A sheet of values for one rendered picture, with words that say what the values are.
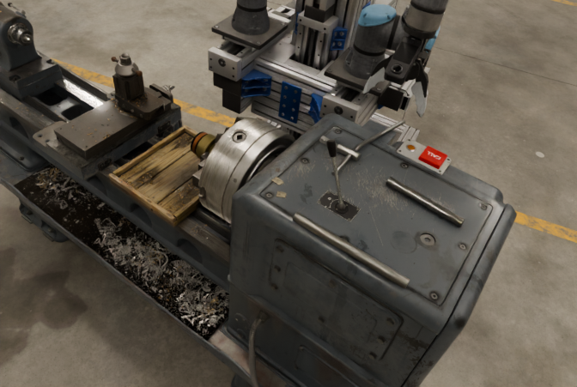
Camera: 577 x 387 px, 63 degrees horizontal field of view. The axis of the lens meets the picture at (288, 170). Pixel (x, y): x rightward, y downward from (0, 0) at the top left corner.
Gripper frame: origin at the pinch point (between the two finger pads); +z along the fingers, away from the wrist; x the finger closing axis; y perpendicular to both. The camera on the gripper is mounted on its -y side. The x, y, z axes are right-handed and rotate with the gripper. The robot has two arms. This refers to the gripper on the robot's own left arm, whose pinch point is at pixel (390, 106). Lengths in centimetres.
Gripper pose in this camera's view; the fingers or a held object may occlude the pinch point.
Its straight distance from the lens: 117.5
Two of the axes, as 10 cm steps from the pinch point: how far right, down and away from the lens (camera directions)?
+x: -8.7, -4.1, 2.8
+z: -1.6, 7.6, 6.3
